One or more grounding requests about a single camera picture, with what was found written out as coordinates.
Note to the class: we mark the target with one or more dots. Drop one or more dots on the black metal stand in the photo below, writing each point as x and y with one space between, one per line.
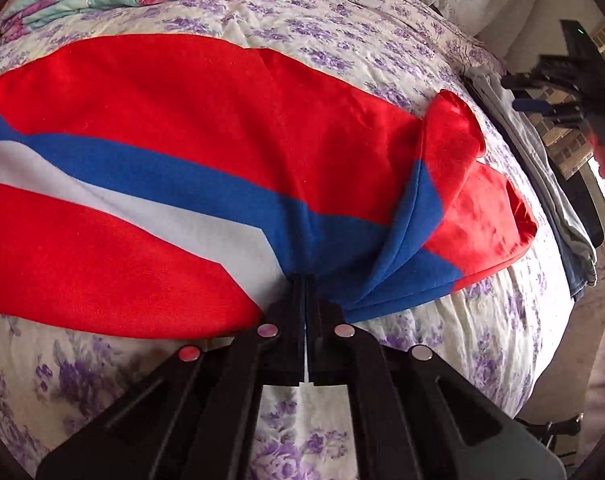
552 425

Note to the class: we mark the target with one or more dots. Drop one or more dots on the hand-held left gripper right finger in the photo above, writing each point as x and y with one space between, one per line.
316 310

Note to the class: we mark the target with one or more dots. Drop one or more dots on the purple floral bed sheet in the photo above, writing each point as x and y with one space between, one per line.
332 20

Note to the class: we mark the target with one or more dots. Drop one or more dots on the grey garment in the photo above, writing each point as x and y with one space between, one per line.
547 175

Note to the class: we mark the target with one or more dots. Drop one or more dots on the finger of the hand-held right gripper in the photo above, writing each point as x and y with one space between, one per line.
542 80
532 105

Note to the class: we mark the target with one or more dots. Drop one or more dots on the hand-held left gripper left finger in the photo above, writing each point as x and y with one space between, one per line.
296 305

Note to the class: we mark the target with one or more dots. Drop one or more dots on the red blue white pants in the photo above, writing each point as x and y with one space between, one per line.
182 170

